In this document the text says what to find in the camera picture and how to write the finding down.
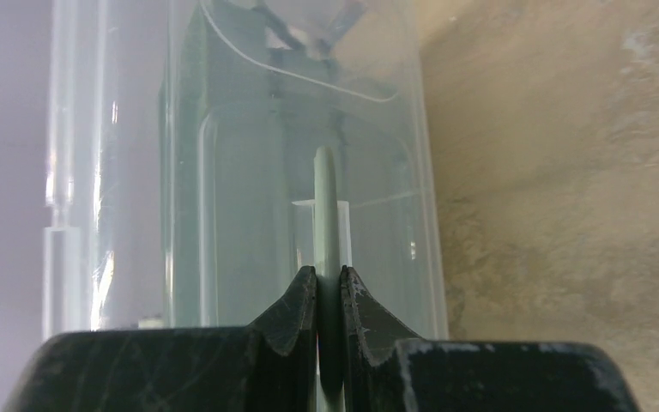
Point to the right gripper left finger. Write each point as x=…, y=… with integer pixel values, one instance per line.
x=267, y=365

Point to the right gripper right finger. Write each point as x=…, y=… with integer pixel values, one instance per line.
x=388, y=367

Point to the green plastic tool box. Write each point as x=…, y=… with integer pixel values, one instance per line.
x=200, y=153

